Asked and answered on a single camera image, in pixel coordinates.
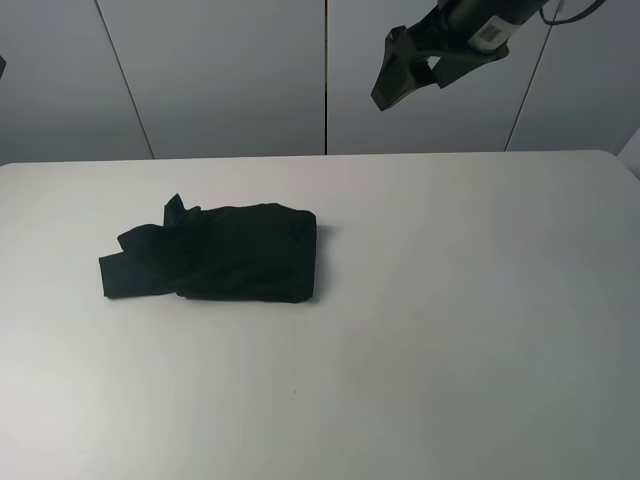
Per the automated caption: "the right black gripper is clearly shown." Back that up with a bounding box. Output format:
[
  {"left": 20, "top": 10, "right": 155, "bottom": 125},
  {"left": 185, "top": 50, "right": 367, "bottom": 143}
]
[{"left": 371, "top": 10, "right": 509, "bottom": 109}]

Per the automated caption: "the black printed t-shirt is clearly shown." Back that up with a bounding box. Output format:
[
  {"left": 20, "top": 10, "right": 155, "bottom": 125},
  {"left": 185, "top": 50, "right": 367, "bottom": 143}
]
[{"left": 99, "top": 195, "right": 317, "bottom": 304}]

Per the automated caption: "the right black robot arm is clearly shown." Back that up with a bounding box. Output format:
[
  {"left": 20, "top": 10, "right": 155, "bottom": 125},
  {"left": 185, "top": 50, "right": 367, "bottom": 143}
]
[{"left": 371, "top": 0, "right": 603, "bottom": 111}]

